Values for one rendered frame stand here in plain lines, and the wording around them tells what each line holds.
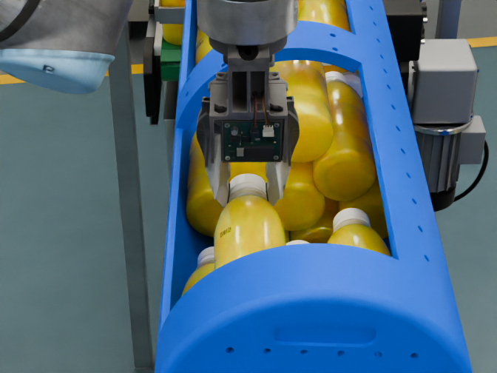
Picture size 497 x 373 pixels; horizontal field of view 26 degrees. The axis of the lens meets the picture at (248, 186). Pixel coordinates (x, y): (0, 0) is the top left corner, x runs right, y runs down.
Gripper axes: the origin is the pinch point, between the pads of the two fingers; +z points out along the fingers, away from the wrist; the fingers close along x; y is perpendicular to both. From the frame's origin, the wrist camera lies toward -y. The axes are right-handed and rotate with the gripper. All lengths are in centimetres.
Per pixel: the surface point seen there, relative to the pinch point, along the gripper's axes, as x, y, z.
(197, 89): -5.5, -16.4, -2.4
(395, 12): 25, -70, 16
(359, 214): 11.6, -0.1, 3.2
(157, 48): -15, -78, 26
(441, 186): 38, -77, 56
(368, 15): 15.2, -30.9, -4.0
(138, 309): -23, -87, 97
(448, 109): 37, -76, 38
